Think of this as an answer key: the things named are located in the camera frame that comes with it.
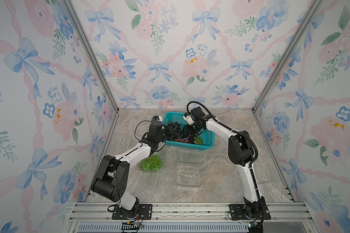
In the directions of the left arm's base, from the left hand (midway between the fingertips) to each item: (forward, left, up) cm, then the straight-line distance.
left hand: (176, 126), depth 88 cm
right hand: (+8, -6, -15) cm, 18 cm away
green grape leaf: (-3, -14, -11) cm, 18 cm away
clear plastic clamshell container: (-21, +10, -17) cm, 29 cm away
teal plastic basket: (+1, -22, -13) cm, 25 cm away
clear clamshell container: (-19, -8, -18) cm, 28 cm away
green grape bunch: (-19, +13, -10) cm, 25 cm away
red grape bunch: (-1, -3, -13) cm, 14 cm away
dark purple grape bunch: (+8, -1, -13) cm, 15 cm away
